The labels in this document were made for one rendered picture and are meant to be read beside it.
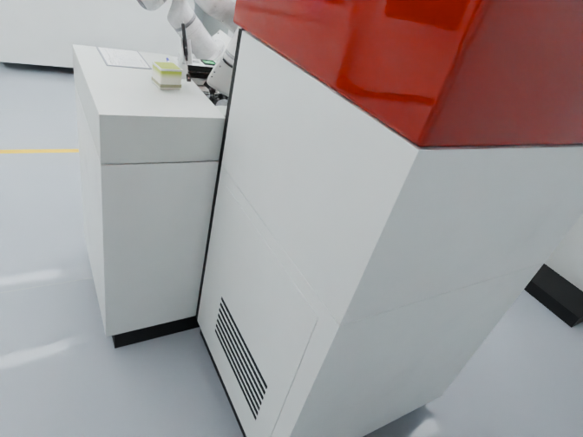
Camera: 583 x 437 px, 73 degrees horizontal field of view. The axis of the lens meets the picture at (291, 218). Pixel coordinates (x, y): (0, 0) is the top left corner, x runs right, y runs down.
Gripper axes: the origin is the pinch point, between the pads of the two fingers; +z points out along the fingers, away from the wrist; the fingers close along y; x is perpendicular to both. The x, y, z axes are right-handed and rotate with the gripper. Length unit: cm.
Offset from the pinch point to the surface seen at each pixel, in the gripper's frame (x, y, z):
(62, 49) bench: -250, 117, 116
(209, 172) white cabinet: 25.0, -8.3, 12.4
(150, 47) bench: -283, 56, 82
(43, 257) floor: -8, 32, 110
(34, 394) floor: 58, 9, 101
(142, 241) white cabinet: 34, 0, 42
